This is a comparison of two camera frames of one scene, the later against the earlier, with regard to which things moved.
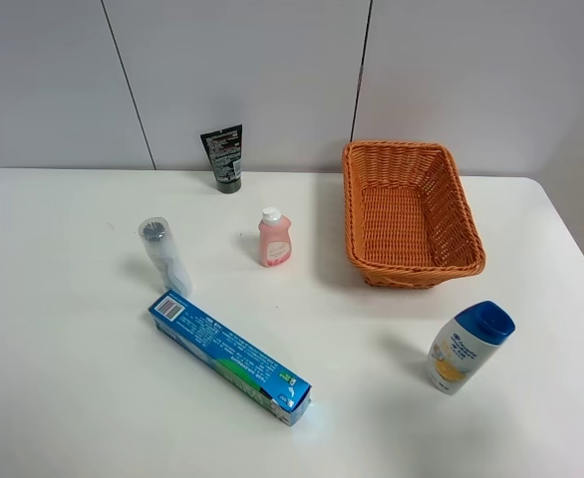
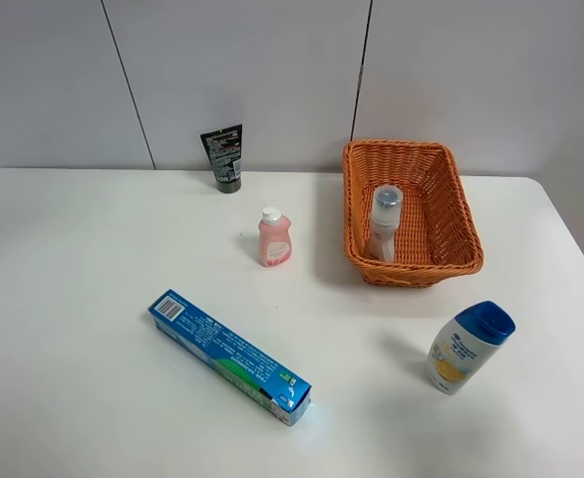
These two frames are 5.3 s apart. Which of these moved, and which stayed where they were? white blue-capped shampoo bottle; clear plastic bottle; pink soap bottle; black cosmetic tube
Moved: clear plastic bottle
Stayed: black cosmetic tube; pink soap bottle; white blue-capped shampoo bottle
